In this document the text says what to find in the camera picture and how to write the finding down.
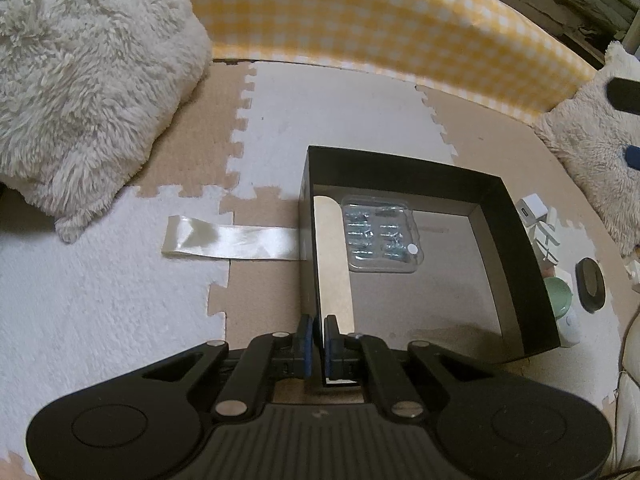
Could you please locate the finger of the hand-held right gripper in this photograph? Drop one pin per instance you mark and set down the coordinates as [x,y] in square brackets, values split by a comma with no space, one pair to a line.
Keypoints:
[633,156]
[625,94]

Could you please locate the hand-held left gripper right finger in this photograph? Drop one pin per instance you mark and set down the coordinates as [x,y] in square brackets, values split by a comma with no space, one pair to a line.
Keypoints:
[329,347]

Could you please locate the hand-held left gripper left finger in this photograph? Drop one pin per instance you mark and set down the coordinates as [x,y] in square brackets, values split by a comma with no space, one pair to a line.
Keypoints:
[309,347]

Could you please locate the beige strip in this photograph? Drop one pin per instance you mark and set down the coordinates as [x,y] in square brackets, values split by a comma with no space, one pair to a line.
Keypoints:
[330,260]

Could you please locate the black oval case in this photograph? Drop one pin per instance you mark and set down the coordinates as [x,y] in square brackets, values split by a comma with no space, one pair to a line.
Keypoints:
[591,280]

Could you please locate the green round container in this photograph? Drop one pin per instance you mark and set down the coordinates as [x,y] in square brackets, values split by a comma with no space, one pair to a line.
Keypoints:
[557,295]

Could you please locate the black cardboard box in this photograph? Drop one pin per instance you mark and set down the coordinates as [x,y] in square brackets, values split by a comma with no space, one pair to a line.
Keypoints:
[400,170]

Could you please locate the small white fluffy cushion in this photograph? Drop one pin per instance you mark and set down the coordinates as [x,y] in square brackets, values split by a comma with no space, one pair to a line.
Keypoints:
[585,150]

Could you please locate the white charger adapter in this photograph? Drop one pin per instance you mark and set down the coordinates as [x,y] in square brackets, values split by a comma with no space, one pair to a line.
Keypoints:
[532,208]

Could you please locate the clear plastic screw case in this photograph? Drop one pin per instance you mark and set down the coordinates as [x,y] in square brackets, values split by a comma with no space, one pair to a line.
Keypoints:
[380,235]

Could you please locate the clear plastic film strip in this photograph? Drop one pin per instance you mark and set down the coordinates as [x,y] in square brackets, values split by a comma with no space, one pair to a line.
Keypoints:
[225,240]

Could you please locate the foam puzzle floor mat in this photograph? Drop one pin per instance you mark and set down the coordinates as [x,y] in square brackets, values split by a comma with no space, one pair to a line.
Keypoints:
[350,105]

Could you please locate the yellow checked padded bumper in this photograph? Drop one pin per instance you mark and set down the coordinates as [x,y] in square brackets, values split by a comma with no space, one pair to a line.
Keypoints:
[375,25]

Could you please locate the large white fluffy cushion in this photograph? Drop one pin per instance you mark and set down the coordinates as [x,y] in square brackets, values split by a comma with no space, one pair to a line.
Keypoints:
[90,85]

